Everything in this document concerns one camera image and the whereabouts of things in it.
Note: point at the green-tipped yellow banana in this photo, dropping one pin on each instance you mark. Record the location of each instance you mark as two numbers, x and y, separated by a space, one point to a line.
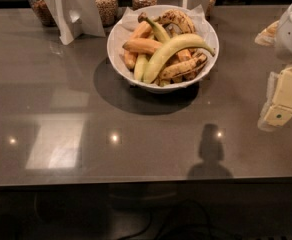
158 30

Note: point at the spotted brown banana top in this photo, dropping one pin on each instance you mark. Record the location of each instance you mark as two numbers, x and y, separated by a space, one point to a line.
177 17

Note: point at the orange ripe banana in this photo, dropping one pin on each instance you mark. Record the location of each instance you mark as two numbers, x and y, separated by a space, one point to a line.
142 45

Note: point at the long yellow-green banana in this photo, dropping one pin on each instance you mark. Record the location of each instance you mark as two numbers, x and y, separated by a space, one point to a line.
168 49

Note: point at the spotted brown banana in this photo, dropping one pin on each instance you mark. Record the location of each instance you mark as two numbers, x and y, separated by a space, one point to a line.
176 70
177 17

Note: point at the glass jar of grains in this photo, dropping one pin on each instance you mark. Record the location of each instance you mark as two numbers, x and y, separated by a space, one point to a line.
108 11

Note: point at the spotted brown banana bottom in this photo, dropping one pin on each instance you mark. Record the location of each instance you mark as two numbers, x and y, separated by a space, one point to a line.
176 70

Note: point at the glass jar left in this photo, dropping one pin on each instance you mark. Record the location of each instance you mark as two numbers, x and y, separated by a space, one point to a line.
42 12

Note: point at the white ceramic bowl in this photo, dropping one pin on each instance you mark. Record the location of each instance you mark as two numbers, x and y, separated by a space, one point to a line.
118 36

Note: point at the orange banana left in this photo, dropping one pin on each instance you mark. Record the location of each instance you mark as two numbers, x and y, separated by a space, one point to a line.
143 30

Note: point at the glass jar far right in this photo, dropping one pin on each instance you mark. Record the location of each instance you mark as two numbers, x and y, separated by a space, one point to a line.
210 7

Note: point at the white folded card stand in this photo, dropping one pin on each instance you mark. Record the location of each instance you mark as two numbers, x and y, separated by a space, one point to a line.
76 17

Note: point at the white paper bowl liner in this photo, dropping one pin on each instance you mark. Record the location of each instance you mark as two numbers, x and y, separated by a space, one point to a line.
129 20

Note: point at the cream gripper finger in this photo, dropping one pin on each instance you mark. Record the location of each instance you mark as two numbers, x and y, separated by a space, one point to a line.
267 36
277 110

